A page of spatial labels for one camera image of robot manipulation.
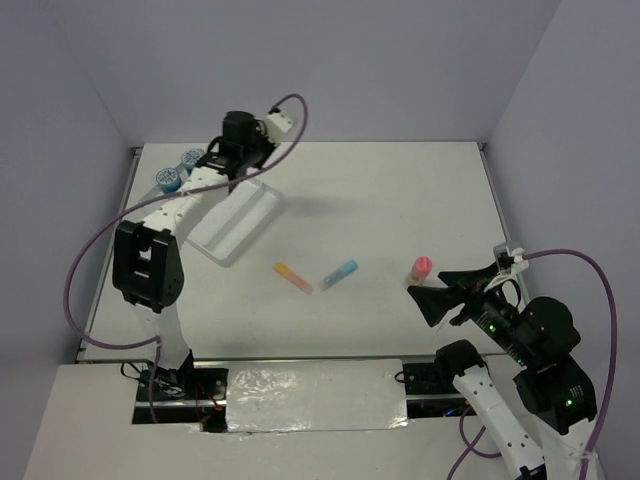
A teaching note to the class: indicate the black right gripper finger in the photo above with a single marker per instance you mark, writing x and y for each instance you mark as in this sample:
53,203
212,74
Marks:
435,303
468,278

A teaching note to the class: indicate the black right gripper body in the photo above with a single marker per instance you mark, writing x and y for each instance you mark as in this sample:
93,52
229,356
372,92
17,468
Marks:
489,308

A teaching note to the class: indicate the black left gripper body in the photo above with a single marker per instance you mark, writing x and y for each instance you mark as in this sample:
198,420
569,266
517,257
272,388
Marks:
260,150

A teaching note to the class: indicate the blue slime jar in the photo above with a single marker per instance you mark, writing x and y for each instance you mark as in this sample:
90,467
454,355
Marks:
168,180
190,158

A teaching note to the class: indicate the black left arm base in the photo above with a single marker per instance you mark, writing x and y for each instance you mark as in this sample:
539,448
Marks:
191,394

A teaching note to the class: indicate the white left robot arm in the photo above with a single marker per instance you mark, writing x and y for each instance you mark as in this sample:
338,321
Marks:
147,266

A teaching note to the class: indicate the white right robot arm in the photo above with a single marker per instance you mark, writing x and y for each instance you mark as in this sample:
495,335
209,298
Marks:
539,338

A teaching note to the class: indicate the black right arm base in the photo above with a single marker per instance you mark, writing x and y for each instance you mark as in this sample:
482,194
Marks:
428,393

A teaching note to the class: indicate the pink capped bottle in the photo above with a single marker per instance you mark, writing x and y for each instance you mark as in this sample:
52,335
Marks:
419,271

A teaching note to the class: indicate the white compartment tray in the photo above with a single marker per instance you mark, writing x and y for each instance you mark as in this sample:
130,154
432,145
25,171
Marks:
221,224

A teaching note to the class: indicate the blue highlighter marker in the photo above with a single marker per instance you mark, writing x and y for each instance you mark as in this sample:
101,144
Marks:
337,275

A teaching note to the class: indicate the orange highlighter marker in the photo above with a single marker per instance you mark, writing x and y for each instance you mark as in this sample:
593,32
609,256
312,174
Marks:
289,275

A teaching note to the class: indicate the silver foil cover plate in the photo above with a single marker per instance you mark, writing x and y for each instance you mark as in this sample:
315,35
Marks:
310,396

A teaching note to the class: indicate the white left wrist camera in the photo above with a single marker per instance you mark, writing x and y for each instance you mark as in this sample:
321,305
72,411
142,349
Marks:
278,125

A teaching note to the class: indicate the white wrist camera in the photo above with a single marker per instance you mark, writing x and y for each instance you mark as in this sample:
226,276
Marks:
278,125
510,262

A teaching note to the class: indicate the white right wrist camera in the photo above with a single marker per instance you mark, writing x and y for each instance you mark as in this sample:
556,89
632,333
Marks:
510,262

